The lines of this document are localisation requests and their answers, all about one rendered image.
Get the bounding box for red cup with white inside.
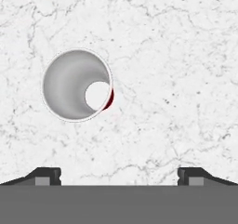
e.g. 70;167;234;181
41;47;115;124

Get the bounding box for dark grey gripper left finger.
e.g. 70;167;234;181
0;166;62;187

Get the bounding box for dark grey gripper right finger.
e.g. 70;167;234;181
177;166;238;187

